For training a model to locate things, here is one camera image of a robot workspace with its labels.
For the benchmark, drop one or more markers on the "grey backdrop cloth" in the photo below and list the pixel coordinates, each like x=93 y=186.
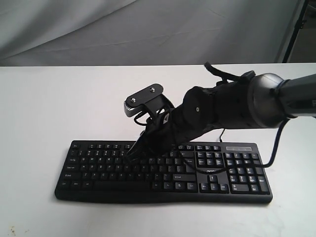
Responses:
x=143 y=32

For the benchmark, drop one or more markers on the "black stand pole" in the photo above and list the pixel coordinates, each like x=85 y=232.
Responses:
x=299 y=24

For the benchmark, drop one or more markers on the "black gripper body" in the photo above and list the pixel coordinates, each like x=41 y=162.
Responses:
x=183 y=125

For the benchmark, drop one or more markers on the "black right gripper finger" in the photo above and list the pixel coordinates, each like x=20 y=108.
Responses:
x=137 y=149

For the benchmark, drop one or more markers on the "black acer keyboard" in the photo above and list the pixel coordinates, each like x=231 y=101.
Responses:
x=95 y=171

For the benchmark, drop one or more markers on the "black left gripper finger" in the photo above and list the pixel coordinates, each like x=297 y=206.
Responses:
x=147 y=152

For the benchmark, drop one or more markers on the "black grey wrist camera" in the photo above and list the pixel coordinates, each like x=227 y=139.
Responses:
x=148 y=100

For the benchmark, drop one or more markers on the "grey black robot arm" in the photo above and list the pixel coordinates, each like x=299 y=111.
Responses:
x=247 y=102

